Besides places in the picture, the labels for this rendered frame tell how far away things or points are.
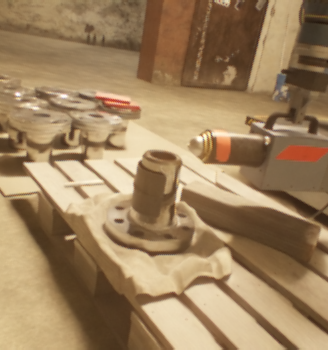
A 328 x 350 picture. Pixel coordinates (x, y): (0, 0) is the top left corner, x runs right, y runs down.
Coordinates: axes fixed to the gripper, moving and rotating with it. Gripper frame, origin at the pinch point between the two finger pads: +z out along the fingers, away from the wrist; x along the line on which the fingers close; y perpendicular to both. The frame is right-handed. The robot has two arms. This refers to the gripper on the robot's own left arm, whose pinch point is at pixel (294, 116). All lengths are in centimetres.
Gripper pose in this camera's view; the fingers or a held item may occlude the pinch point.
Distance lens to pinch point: 120.6
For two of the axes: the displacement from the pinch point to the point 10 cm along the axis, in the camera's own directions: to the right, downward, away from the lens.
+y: -9.4, -0.6, -3.4
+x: 3.0, 3.7, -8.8
